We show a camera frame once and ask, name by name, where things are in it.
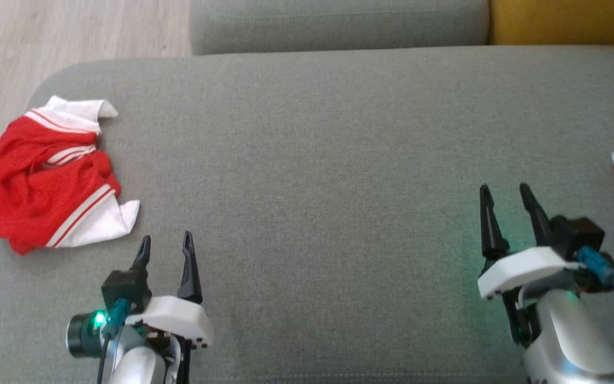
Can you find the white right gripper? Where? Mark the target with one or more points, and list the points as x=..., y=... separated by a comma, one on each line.
x=525, y=269

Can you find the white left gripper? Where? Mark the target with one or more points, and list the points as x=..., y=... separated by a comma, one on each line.
x=179, y=320

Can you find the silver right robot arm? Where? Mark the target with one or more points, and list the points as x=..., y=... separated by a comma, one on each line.
x=568, y=336

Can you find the red white striped garment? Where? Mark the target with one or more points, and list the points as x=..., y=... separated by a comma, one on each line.
x=30, y=192

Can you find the grey sofa seat cushion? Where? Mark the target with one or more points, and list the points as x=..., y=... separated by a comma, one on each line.
x=312, y=186

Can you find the yellow cushion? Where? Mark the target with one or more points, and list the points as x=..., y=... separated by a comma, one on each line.
x=568, y=21

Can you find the grey sofa back cushion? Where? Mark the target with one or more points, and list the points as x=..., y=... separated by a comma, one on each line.
x=339, y=26

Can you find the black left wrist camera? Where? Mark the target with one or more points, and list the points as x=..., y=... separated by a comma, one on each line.
x=123, y=288

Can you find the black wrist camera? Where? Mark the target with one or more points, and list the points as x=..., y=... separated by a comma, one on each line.
x=576, y=234
x=123, y=288

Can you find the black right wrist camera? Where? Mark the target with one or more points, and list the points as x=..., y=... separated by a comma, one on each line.
x=576, y=234

